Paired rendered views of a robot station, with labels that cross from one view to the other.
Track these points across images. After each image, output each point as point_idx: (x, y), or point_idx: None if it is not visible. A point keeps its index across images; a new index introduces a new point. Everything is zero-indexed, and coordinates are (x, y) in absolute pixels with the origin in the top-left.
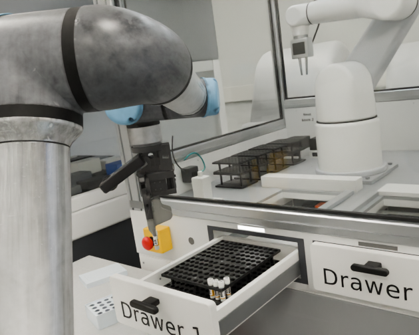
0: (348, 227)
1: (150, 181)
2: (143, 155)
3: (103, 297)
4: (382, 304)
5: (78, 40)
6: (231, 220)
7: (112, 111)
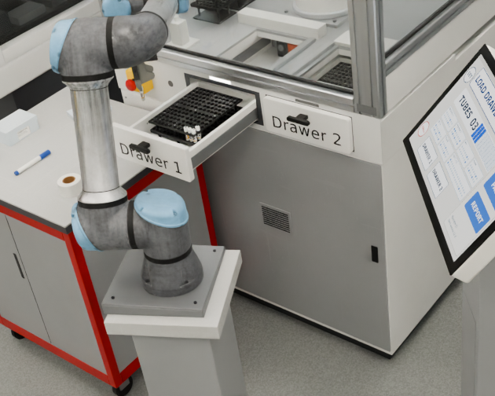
0: (288, 88)
1: None
2: None
3: None
4: (309, 142)
5: (115, 46)
6: (203, 71)
7: (109, 14)
